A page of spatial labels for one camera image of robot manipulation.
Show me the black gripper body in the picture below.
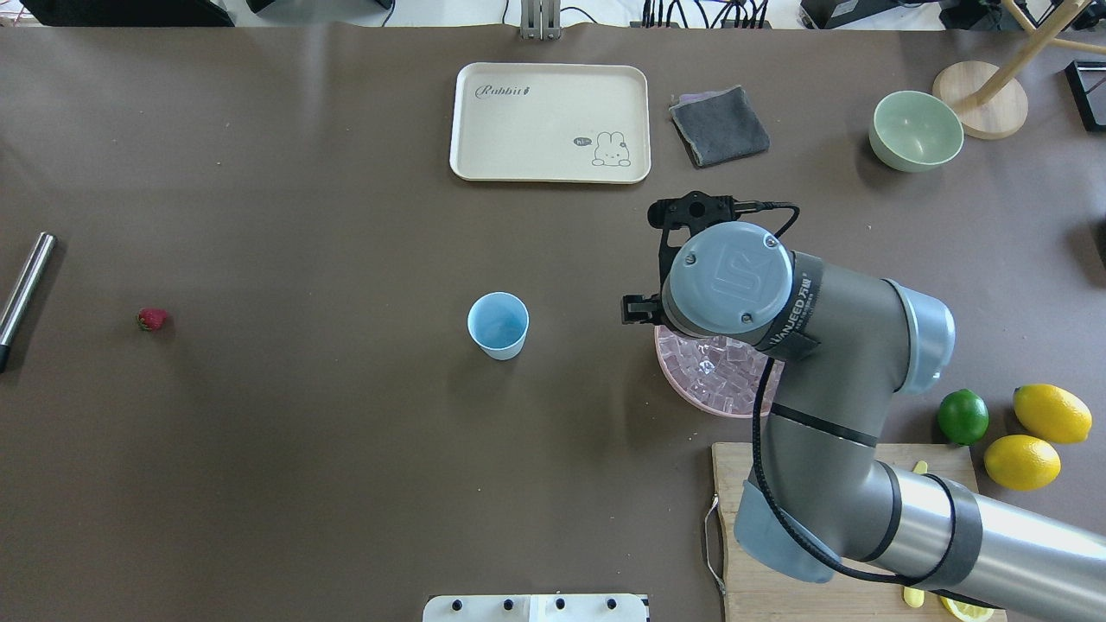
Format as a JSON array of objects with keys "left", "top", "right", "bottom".
[{"left": 620, "top": 191, "right": 735, "bottom": 326}]

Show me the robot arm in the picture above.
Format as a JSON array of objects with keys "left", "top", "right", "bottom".
[{"left": 620, "top": 191, "right": 1105, "bottom": 621}]

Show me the pink bowl of ice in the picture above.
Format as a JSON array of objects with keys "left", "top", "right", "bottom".
[{"left": 653, "top": 326, "right": 769, "bottom": 419}]

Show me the light blue cup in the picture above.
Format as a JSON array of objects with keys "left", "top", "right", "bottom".
[{"left": 467, "top": 292, "right": 530, "bottom": 361}]

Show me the wooden cup stand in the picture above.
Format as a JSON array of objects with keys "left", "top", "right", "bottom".
[{"left": 932, "top": 1, "right": 1105, "bottom": 139}]

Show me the grey folded cloth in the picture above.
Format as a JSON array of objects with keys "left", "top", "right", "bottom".
[{"left": 669, "top": 86, "right": 771, "bottom": 168}]

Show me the cream rabbit tray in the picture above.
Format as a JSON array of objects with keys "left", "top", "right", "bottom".
[{"left": 449, "top": 62, "right": 653, "bottom": 185}]

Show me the mint green bowl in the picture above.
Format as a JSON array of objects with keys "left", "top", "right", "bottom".
[{"left": 868, "top": 91, "right": 964, "bottom": 173}]

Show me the green lime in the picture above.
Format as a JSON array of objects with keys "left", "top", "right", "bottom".
[{"left": 937, "top": 388, "right": 991, "bottom": 446}]

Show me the wooden cutting board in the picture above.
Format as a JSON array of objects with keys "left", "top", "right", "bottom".
[{"left": 711, "top": 442, "right": 954, "bottom": 621}]

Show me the yellow lemon outer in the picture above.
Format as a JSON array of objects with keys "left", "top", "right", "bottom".
[{"left": 1013, "top": 384, "right": 1093, "bottom": 444}]

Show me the yellow lemon near board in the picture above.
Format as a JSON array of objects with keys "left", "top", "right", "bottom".
[{"left": 983, "top": 435, "right": 1062, "bottom": 493}]

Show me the wine glass rack tray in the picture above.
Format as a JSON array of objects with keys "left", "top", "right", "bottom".
[{"left": 1064, "top": 60, "right": 1105, "bottom": 133}]

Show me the yellow plastic knife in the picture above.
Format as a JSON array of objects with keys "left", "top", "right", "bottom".
[{"left": 901, "top": 460, "right": 929, "bottom": 609}]

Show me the lemon slice lower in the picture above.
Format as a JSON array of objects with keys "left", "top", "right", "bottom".
[{"left": 939, "top": 597, "right": 997, "bottom": 622}]

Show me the red strawberry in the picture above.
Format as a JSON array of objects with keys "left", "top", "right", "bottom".
[{"left": 136, "top": 308, "right": 171, "bottom": 332}]

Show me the steel muddler black tip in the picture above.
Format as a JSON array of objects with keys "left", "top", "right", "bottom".
[{"left": 1, "top": 232, "right": 56, "bottom": 373}]

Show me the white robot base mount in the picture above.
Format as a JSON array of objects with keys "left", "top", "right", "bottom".
[{"left": 422, "top": 592, "right": 653, "bottom": 621}]

